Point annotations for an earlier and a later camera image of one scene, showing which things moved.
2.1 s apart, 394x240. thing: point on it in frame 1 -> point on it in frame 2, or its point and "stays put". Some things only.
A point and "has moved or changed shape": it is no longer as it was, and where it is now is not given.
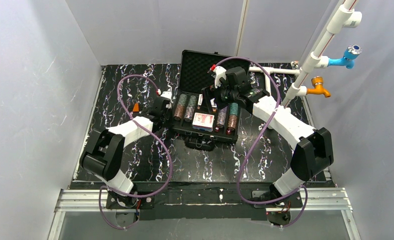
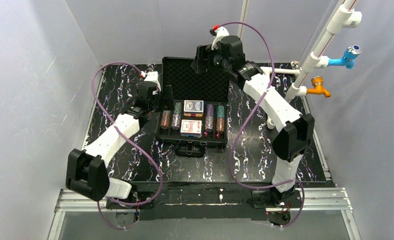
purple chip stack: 221,116 -> 209,117
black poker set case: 201,126 has moved or changed shape
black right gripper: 208,100 -> 202,59
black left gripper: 165,112 -> 156,98
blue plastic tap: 352,52 stays put
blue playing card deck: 200,99 -> 193,106
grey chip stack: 191,108 -> 177,116
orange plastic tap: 317,81 stays put
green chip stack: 232,118 -> 220,119
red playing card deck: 203,121 -> 191,128
